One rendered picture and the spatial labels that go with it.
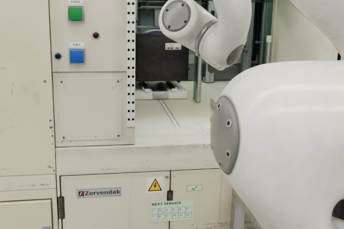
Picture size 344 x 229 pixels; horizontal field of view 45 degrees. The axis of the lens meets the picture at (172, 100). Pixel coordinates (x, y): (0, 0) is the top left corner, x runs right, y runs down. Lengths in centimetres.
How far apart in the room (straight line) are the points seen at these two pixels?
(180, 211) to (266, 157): 87
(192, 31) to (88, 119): 41
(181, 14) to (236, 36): 11
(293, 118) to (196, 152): 81
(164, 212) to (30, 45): 56
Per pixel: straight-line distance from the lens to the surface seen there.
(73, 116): 105
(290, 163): 31
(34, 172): 110
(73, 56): 101
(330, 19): 42
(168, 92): 158
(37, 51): 103
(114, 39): 102
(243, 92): 32
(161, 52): 155
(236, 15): 73
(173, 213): 117
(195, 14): 77
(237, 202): 114
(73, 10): 100
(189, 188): 114
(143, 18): 192
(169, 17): 79
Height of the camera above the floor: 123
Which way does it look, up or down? 13 degrees down
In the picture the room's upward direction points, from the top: 1 degrees clockwise
